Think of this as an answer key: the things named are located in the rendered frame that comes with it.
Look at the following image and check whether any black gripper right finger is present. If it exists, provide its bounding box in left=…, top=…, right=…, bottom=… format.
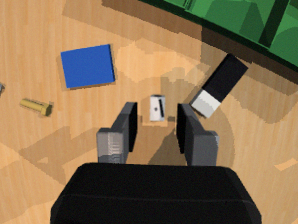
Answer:
left=176, top=103, right=220, bottom=166

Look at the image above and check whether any green three-compartment bin rack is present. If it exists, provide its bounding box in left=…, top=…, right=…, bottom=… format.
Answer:
left=139, top=0, right=298, bottom=73

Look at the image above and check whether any brass bolt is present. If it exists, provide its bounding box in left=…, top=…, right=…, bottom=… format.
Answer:
left=20, top=99, right=52, bottom=117

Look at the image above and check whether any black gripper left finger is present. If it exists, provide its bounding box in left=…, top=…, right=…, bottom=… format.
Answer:
left=96, top=102, right=138, bottom=164

